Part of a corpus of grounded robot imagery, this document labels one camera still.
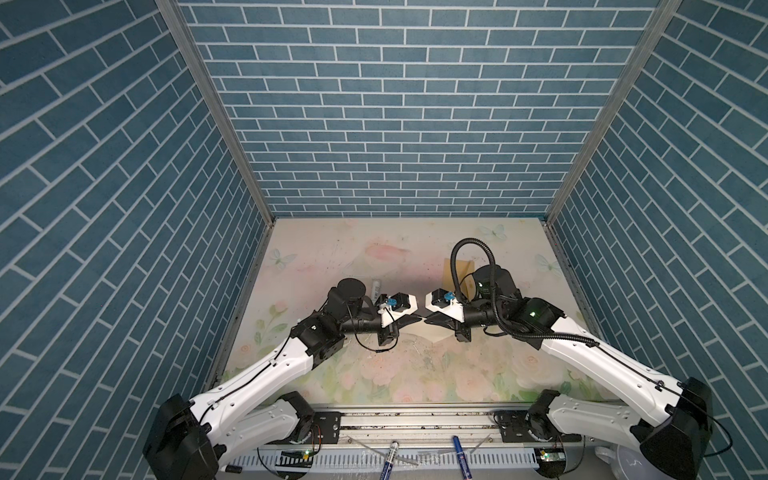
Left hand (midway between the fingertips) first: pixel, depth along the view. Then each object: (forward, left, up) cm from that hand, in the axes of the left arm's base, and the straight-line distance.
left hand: (417, 318), depth 69 cm
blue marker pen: (-28, -11, -22) cm, 37 cm away
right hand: (+2, -2, -1) cm, 3 cm away
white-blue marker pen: (-26, +7, -21) cm, 34 cm away
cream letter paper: (-2, -3, -2) cm, 4 cm away
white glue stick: (+21, +11, -22) cm, 32 cm away
